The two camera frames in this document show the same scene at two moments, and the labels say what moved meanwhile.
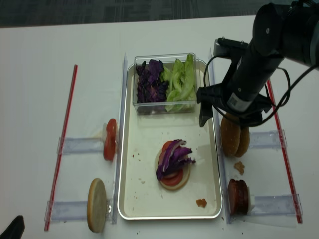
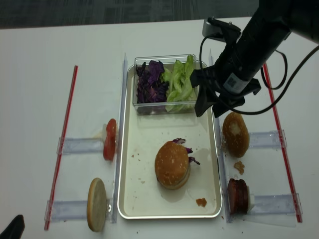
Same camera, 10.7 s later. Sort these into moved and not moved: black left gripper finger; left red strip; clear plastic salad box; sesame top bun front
Moved: sesame top bun front
Not moved: left red strip; clear plastic salad box; black left gripper finger
